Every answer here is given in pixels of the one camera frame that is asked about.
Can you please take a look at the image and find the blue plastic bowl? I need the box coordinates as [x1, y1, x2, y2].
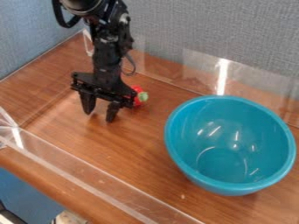
[162, 95, 296, 196]

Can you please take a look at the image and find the red toy strawberry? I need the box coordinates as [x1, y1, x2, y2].
[132, 86, 149, 107]

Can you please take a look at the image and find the clear acrylic left bracket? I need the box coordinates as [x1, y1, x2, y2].
[0, 107, 23, 150]

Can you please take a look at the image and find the clear acrylic back barrier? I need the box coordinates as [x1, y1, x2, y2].
[129, 49, 299, 128]

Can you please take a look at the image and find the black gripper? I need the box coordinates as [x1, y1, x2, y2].
[70, 72, 136, 123]

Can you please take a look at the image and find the clear acrylic corner bracket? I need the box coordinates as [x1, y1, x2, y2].
[81, 29, 94, 57]

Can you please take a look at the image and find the clear acrylic front barrier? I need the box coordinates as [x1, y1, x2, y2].
[7, 128, 202, 224]

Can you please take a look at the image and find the clear acrylic barrier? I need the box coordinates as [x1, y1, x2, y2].
[7, 128, 202, 224]
[129, 49, 299, 128]

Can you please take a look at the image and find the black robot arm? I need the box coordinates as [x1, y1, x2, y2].
[50, 0, 136, 123]

